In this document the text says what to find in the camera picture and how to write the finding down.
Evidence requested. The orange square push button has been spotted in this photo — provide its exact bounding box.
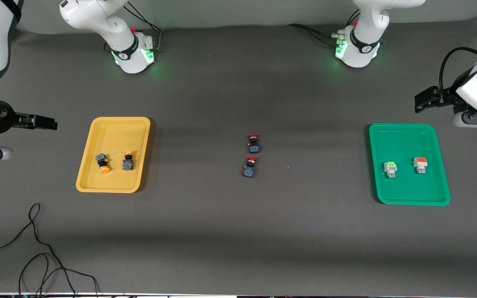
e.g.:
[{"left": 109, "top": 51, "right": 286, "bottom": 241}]
[{"left": 413, "top": 156, "right": 429, "bottom": 174}]

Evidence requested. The green plastic tray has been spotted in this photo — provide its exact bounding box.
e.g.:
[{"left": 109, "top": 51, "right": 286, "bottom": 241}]
[{"left": 369, "top": 123, "right": 451, "bottom": 206}]

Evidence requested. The yellow plastic tray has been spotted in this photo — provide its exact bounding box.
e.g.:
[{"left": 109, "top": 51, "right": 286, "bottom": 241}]
[{"left": 76, "top": 117, "right": 151, "bottom": 194}]

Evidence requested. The dark grey table mat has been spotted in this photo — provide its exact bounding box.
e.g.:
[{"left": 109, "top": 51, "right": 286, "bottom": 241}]
[{"left": 0, "top": 17, "right": 477, "bottom": 296}]

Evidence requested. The thin black loose cable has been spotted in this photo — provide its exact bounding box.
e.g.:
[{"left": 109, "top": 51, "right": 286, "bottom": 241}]
[{"left": 0, "top": 203, "right": 100, "bottom": 298}]

